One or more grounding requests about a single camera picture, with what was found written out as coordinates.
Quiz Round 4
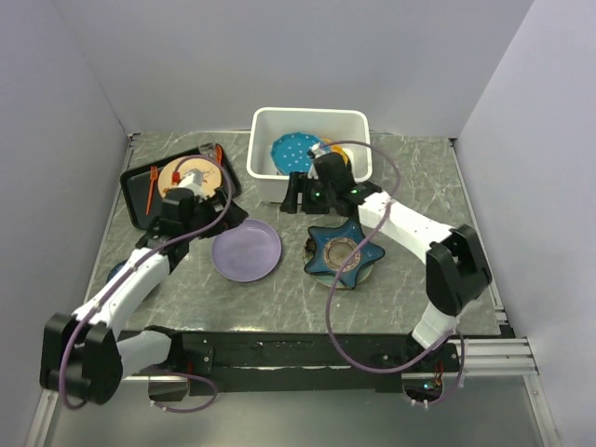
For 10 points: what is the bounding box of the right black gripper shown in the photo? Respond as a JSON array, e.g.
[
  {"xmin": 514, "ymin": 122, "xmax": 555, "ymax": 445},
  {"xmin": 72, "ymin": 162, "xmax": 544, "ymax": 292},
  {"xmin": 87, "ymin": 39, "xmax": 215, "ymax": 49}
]
[{"xmin": 279, "ymin": 172, "xmax": 335, "ymax": 216}]

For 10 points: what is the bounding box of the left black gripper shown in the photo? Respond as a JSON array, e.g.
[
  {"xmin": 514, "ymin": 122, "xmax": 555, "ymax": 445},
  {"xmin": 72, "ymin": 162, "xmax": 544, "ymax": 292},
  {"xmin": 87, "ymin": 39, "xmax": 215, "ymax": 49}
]
[{"xmin": 183, "ymin": 186, "xmax": 248, "ymax": 240}]

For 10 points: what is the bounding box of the blue polka dot plate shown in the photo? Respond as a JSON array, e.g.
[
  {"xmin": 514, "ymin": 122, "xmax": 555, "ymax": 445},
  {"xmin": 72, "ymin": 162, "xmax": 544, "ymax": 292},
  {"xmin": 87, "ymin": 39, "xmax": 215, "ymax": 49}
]
[{"xmin": 270, "ymin": 132, "xmax": 322, "ymax": 176}]

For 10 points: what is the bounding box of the purple plastic plate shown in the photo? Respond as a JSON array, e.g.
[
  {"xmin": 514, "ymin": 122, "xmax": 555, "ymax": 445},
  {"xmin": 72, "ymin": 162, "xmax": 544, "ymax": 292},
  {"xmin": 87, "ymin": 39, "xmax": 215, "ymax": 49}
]
[{"xmin": 210, "ymin": 219, "xmax": 282, "ymax": 282}]

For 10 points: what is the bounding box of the yellow polka dot plate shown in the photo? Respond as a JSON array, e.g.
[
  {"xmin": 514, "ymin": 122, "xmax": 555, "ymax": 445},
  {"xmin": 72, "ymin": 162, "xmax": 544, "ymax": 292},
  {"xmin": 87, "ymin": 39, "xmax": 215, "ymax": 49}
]
[{"xmin": 321, "ymin": 138, "xmax": 350, "ymax": 165}]

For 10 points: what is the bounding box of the blue star shaped dish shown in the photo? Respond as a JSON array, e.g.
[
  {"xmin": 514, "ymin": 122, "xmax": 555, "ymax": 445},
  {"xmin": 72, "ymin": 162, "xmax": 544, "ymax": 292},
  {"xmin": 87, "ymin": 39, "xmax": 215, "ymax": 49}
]
[{"xmin": 303, "ymin": 218, "xmax": 386, "ymax": 290}]

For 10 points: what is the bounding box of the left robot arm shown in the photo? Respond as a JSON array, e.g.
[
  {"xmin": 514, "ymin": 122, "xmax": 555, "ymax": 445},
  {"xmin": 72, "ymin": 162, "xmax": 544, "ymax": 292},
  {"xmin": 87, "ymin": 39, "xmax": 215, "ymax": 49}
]
[{"xmin": 39, "ymin": 188, "xmax": 249, "ymax": 410}]

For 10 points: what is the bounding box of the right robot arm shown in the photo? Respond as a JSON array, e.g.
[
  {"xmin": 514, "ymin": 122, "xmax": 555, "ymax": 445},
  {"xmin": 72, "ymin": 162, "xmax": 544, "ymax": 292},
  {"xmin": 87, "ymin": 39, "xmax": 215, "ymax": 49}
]
[{"xmin": 280, "ymin": 153, "xmax": 493, "ymax": 371}]

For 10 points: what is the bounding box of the white plastic bin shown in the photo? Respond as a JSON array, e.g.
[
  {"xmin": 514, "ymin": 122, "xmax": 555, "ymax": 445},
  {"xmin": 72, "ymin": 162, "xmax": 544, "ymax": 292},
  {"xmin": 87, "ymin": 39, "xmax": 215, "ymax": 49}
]
[{"xmin": 247, "ymin": 107, "xmax": 373, "ymax": 203}]

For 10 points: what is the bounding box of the beige bird plate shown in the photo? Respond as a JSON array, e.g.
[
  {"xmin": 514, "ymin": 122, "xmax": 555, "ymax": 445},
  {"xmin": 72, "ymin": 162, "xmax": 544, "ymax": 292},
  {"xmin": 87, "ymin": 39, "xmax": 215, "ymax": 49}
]
[{"xmin": 157, "ymin": 157, "xmax": 223, "ymax": 198}]

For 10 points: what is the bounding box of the orange plastic utensil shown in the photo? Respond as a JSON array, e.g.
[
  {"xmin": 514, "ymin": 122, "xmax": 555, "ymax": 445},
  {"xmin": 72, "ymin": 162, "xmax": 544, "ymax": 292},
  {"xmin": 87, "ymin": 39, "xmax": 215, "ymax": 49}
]
[{"xmin": 215, "ymin": 143, "xmax": 224, "ymax": 166}]

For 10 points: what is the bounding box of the clear glass cup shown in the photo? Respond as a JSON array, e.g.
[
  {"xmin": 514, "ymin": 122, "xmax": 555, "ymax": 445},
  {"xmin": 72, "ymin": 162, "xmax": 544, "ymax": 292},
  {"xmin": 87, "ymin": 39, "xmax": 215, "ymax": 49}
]
[{"xmin": 198, "ymin": 142, "xmax": 218, "ymax": 158}]

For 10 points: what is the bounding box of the black plastic tray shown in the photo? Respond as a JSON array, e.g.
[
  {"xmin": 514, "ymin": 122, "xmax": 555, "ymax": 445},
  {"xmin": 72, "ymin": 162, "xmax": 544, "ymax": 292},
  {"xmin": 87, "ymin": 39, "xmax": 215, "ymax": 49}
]
[{"xmin": 120, "ymin": 147, "xmax": 242, "ymax": 230}]

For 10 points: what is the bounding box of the orange plastic fork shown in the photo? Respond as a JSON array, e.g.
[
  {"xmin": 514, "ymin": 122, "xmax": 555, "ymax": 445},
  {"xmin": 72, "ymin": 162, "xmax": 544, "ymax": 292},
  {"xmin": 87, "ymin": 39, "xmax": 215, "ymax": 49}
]
[{"xmin": 145, "ymin": 166, "xmax": 159, "ymax": 215}]

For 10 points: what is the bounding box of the blue white patterned bowl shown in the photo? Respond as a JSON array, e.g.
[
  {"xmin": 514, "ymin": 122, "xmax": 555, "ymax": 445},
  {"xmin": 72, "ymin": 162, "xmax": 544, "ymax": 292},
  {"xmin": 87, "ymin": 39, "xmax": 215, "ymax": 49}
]
[{"xmin": 106, "ymin": 261, "xmax": 127, "ymax": 282}]

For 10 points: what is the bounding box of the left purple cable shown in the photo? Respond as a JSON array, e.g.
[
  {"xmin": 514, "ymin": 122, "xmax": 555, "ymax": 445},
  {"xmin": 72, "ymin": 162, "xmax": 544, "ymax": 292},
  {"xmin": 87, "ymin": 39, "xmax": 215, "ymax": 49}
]
[{"xmin": 58, "ymin": 156, "xmax": 234, "ymax": 414}]

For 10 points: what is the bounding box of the purple cable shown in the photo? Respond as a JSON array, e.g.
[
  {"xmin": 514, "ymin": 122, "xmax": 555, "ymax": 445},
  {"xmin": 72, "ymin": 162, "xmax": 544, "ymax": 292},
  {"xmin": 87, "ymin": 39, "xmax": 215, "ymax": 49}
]
[
  {"xmin": 58, "ymin": 156, "xmax": 234, "ymax": 414},
  {"xmin": 306, "ymin": 140, "xmax": 467, "ymax": 406}
]

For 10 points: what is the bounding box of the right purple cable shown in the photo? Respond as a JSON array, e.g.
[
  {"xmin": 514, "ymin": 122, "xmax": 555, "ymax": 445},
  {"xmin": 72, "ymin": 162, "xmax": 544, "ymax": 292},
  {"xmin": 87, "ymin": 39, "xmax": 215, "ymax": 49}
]
[{"xmin": 306, "ymin": 140, "xmax": 467, "ymax": 406}]

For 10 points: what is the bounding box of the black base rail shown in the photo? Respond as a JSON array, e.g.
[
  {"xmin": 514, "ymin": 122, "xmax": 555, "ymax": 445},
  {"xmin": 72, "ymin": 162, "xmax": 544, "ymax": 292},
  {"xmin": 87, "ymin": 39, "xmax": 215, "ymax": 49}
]
[{"xmin": 128, "ymin": 327, "xmax": 471, "ymax": 402}]

